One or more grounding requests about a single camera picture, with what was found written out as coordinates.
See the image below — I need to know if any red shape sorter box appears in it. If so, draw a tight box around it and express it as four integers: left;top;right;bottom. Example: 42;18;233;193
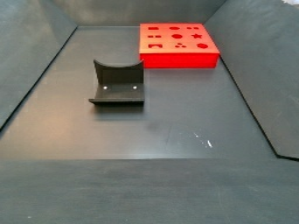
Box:
139;23;221;68

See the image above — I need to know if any black curved holder bracket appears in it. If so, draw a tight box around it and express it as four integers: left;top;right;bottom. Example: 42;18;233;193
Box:
89;60;146;105

